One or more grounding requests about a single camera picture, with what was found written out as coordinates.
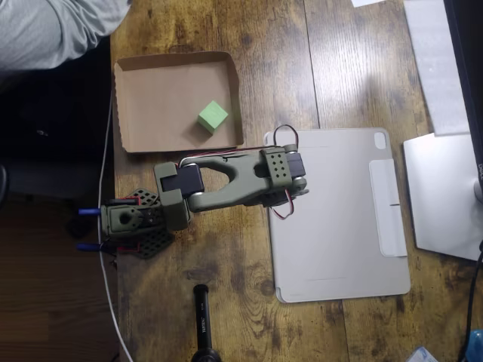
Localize green cube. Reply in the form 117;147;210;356
196;100;229;135

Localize brown cardboard tray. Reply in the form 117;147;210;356
112;51;245;155

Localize tablet in grey case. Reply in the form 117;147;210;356
263;127;411;304

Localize silver monitor stand base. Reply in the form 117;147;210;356
402;132;483;262

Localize white foam sheet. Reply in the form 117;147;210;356
402;0;472;137

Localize person in grey shirt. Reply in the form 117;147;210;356
0;0;133;94

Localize white and blue package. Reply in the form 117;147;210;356
407;346;441;362

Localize black monitor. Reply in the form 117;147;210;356
443;0;483;182

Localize blue round object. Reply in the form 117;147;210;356
466;329;483;362

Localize red black white servo wire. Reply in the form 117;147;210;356
179;124;303;221

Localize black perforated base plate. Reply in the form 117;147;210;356
112;186;177;261

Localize black camera stand pole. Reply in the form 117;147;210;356
190;284;223;362

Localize white cable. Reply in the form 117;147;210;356
97;86;134;362

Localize black cable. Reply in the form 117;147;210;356
455;241;483;362

